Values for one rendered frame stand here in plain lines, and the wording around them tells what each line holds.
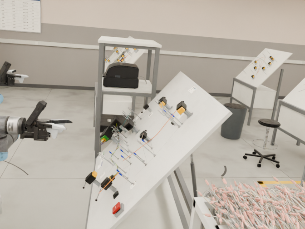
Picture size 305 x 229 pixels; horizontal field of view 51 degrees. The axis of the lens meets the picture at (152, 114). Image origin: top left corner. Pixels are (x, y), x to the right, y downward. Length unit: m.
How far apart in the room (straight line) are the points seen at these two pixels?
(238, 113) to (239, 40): 4.30
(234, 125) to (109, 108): 2.48
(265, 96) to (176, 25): 3.45
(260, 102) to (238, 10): 3.53
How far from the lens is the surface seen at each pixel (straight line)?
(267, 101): 7.46
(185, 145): 1.57
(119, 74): 2.69
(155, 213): 2.21
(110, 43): 2.59
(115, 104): 4.93
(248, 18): 10.13
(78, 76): 9.23
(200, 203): 1.14
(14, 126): 1.40
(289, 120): 5.97
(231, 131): 6.21
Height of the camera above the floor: 2.02
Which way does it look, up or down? 16 degrees down
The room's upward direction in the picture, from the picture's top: 5 degrees clockwise
